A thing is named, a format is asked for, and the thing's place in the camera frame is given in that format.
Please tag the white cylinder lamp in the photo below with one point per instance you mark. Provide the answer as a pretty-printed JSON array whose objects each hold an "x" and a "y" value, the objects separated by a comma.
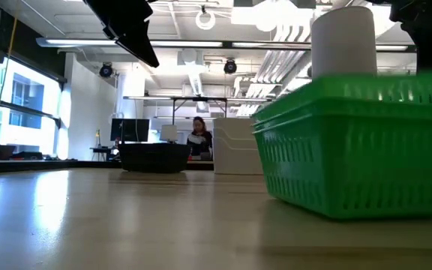
[{"x": 343, "y": 41}]

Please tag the long linear ceiling light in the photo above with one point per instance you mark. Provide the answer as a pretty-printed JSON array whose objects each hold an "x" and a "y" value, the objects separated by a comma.
[{"x": 186, "y": 44}]

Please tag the person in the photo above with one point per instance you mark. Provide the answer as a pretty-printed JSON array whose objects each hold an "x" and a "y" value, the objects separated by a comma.
[{"x": 200, "y": 140}]

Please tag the black metal frame stand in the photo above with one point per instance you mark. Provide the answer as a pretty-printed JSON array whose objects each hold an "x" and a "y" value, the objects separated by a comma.
[{"x": 199, "y": 99}]

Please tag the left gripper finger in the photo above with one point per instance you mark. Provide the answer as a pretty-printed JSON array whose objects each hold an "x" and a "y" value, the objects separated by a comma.
[{"x": 141, "y": 45}]

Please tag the black computer monitor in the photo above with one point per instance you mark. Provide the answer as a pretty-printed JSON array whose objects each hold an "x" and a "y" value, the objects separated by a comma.
[{"x": 129, "y": 130}]

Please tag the white desk lamp shade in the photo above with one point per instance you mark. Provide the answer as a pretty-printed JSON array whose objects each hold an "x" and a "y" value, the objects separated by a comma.
[{"x": 169, "y": 133}]

